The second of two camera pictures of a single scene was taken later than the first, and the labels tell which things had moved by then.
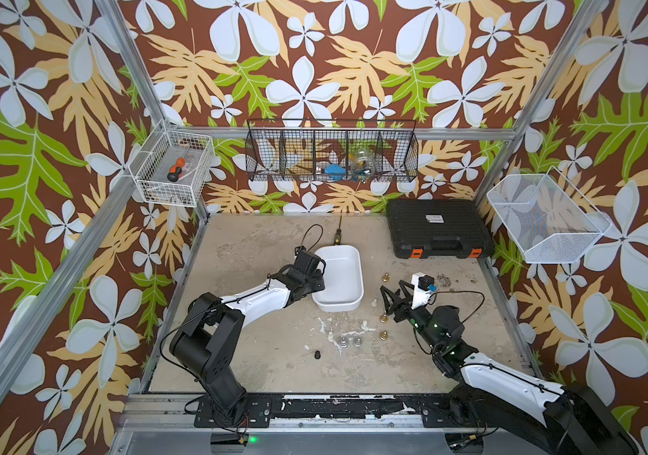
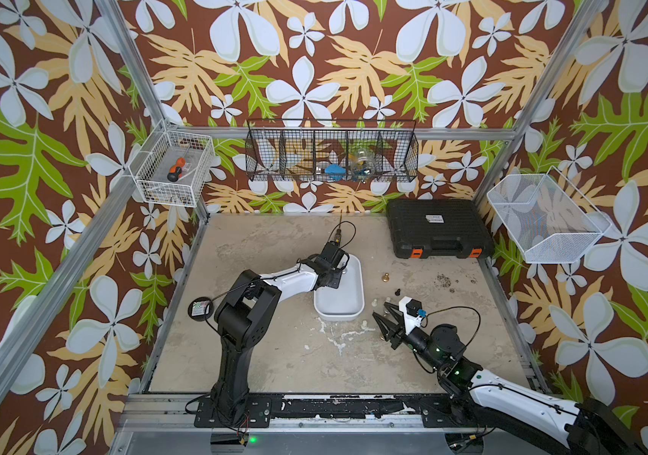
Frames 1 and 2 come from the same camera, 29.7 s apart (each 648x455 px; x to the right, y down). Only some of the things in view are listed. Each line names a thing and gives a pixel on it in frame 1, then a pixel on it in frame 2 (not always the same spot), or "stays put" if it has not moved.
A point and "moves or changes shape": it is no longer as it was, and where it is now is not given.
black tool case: [438, 228] stays put
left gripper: [319, 284] to [337, 277]
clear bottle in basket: [364, 159] stays put
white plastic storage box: [344, 284] moves or changes shape
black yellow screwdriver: [338, 233] stays put
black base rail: [255, 410] stays put
